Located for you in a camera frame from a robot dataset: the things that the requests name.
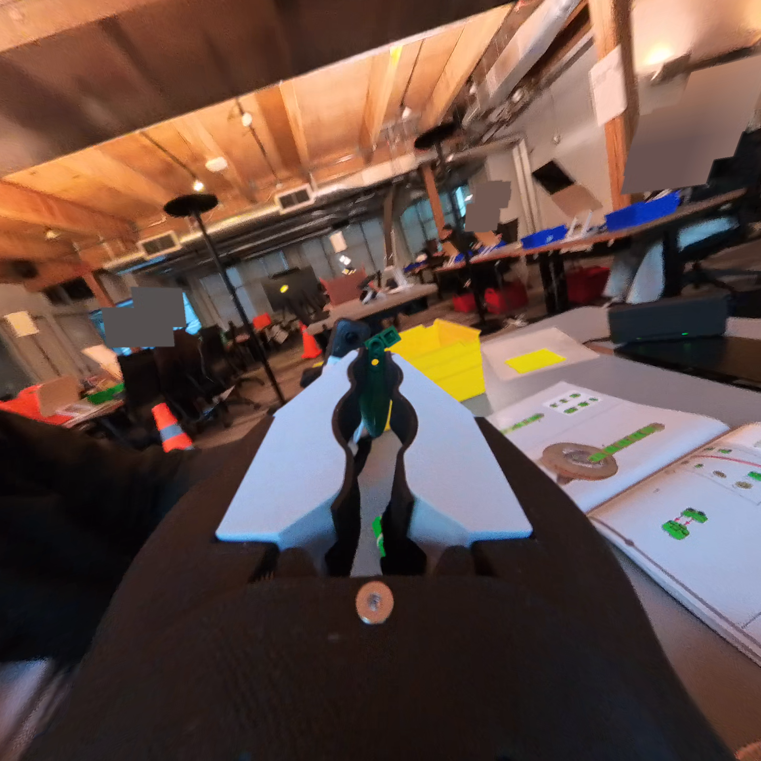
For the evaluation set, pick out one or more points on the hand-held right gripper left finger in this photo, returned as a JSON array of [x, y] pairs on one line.
[[285, 475]]

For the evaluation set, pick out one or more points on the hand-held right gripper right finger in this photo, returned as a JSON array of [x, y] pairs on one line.
[[464, 475]]

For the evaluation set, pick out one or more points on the dark green leaf piece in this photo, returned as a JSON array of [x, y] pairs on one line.
[[374, 398], [381, 340]]

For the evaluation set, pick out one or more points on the person's left forearm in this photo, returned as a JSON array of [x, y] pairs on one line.
[[71, 523]]

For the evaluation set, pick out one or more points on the grey desk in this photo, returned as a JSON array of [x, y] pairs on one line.
[[672, 654]]

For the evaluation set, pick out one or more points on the grey background table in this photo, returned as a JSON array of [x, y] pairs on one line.
[[386, 297]]

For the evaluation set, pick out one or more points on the black monitor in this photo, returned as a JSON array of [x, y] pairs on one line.
[[294, 291]]

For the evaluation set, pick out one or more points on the green bamboo stalk model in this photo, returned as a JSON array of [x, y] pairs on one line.
[[378, 535]]

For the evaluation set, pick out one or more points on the yellow plastic bin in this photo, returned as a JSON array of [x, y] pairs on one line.
[[452, 362]]

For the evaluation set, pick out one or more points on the striped orange traffic cone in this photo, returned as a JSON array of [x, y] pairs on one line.
[[172, 431]]

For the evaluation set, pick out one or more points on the clear sheet with yellow square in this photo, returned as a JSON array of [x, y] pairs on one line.
[[535, 361]]

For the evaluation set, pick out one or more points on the white ceiling vent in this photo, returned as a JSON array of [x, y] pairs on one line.
[[159, 244], [294, 199]]

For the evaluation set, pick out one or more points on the red container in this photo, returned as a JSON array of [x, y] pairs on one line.
[[587, 288], [505, 297]]

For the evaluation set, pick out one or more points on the green plastic bin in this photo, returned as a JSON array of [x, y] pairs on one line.
[[106, 393]]

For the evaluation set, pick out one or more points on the black floor lamp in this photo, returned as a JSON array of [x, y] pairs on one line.
[[190, 205]]

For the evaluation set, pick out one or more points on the blue plastic bin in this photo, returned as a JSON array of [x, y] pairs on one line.
[[544, 236], [642, 211]]

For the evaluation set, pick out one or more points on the open instruction booklet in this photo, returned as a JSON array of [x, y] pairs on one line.
[[683, 410]]

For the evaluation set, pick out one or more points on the black power adapter box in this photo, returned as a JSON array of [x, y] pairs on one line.
[[666, 318]]

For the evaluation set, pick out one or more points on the long background work table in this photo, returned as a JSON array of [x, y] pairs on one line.
[[594, 241]]

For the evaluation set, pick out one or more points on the orange plastic bin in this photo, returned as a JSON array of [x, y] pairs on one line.
[[30, 407]]

